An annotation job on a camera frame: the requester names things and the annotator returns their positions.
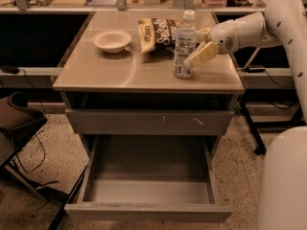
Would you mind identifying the black floor cable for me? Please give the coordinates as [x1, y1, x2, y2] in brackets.
[13, 69, 60, 190]

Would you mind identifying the black power adapter right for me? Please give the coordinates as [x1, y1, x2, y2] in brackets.
[246, 65, 265, 73]

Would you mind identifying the white paper bowl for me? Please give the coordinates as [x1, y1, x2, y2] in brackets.
[92, 30, 131, 54]

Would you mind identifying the black power adapter left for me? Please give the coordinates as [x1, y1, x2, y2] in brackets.
[0, 65, 19, 75]

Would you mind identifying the sea salt chip bag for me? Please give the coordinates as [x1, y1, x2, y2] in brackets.
[138, 18, 181, 54]

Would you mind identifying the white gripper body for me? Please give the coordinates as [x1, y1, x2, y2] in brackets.
[210, 20, 240, 55]

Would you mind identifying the closed upper drawer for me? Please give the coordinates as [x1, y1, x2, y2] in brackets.
[65, 109, 232, 136]

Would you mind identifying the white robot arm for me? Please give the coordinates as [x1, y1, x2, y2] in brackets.
[184, 0, 307, 230]

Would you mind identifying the brown chair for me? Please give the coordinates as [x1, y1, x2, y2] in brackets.
[0, 92, 47, 167]

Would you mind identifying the clear plastic water bottle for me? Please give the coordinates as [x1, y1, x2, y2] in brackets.
[174, 10, 196, 78]

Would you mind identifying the white stick with cap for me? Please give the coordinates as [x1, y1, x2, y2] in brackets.
[242, 47, 260, 70]

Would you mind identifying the black table leg frame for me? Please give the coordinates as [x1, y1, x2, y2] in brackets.
[240, 101, 304, 155]

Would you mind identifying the black power adapter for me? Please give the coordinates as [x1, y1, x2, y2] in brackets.
[246, 65, 265, 73]
[0, 65, 19, 75]

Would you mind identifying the grey drawer cabinet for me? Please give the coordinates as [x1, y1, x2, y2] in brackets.
[52, 10, 247, 137]

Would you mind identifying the open lower drawer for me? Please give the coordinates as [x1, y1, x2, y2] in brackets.
[65, 135, 232, 223]

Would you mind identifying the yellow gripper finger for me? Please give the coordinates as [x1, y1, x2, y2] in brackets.
[196, 28, 211, 43]
[184, 41, 219, 69]

